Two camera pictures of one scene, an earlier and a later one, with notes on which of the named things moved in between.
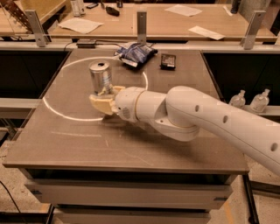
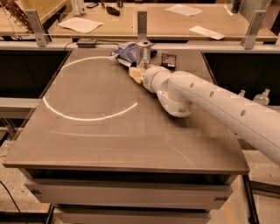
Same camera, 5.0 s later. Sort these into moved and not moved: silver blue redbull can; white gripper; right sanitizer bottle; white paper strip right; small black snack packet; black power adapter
Moved: silver blue redbull can; white gripper
Not moved: white paper strip right; small black snack packet; right sanitizer bottle; black power adapter
